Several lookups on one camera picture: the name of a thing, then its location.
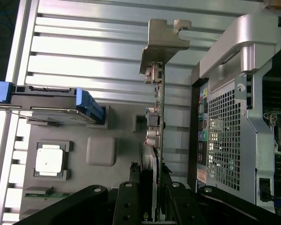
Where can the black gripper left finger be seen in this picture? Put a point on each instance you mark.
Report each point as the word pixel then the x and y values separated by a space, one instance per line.
pixel 128 206

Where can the green RAM stick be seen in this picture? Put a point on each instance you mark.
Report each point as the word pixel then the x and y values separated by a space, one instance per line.
pixel 58 194

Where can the grey parts rack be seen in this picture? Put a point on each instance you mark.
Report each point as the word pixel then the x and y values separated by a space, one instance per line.
pixel 121 150

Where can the open black PC case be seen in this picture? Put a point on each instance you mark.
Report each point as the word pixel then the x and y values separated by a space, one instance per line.
pixel 224 131

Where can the silver CPU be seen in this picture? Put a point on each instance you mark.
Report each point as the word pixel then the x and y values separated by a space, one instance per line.
pixel 49 161

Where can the hard disk with blue caddy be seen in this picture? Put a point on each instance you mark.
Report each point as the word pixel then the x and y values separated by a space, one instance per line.
pixel 42 96

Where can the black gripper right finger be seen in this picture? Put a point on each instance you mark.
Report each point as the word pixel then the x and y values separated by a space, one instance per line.
pixel 185 206

